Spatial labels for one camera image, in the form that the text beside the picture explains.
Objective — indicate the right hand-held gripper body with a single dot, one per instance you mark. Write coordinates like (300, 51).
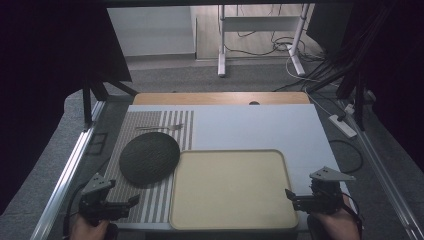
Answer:
(326, 195)

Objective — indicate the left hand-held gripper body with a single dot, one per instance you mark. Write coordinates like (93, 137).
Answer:
(95, 200)

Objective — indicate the person's left hand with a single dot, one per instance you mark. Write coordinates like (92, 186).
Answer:
(86, 230)

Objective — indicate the person's right hand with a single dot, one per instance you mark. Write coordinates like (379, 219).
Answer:
(335, 225)

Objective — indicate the grey striped placemat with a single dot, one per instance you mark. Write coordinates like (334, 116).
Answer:
(146, 206)

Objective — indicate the round dark woven mat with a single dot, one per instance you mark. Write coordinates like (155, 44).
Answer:
(149, 158)

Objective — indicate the beige tray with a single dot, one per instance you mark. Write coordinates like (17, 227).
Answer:
(230, 190)

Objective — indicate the white power strip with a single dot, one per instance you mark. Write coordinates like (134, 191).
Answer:
(342, 126)

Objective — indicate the white board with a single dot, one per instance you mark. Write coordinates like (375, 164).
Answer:
(253, 128)

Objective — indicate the silver fork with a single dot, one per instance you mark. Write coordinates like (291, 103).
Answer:
(166, 127)

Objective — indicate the white plug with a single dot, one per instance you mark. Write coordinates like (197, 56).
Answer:
(349, 108)

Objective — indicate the black metal stand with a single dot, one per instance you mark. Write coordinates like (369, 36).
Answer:
(87, 103)

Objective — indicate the wooden table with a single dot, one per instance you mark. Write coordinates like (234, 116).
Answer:
(216, 98)

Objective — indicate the dark curtain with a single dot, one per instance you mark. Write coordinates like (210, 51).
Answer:
(50, 66)
(400, 83)

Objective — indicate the white partition panel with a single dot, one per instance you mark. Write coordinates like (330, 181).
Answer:
(150, 30)

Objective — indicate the aluminium rail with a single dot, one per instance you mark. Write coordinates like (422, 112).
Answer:
(66, 173)
(383, 180)

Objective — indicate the white metal desk frame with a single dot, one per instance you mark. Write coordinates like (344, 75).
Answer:
(256, 22)

